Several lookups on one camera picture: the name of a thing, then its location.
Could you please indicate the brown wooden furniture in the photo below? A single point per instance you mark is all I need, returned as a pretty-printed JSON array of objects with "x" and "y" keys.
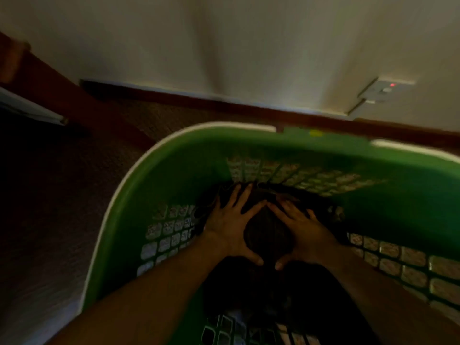
[{"x": 43, "y": 86}]

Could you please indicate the white wall socket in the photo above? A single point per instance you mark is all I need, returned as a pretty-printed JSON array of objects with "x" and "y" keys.
[{"x": 387, "y": 90}]

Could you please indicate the person's right thumb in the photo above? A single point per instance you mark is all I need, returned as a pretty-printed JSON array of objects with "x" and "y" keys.
[{"x": 284, "y": 262}]

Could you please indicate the white panel edge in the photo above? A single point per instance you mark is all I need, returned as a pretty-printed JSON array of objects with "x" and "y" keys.
[{"x": 28, "y": 108}]

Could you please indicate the person's right forearm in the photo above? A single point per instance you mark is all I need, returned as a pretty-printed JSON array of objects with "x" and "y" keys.
[{"x": 388, "y": 301}]

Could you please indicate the person's left forearm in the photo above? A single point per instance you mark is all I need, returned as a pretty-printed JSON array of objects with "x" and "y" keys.
[{"x": 143, "y": 301}]

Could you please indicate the green plastic laundry basket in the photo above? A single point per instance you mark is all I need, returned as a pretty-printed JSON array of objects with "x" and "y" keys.
[{"x": 395, "y": 211}]

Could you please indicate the dark wooden skirting board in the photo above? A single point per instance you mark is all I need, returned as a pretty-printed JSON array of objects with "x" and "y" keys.
[{"x": 251, "y": 111}]

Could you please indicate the person's left little finger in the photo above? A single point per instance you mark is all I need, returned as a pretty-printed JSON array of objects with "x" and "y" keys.
[{"x": 216, "y": 206}]

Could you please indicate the dark clothing bundle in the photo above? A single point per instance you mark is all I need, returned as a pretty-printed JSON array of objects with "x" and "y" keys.
[{"x": 267, "y": 233}]

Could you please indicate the person's left middle finger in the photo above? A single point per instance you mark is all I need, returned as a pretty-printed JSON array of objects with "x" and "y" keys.
[{"x": 246, "y": 197}]

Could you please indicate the person's right hand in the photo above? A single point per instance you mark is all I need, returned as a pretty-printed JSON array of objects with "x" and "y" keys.
[{"x": 309, "y": 238}]

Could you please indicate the person's left thumb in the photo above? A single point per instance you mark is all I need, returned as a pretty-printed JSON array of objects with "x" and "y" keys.
[{"x": 252, "y": 255}]

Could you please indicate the person's left hand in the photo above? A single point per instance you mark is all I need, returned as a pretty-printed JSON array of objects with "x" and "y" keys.
[{"x": 226, "y": 229}]

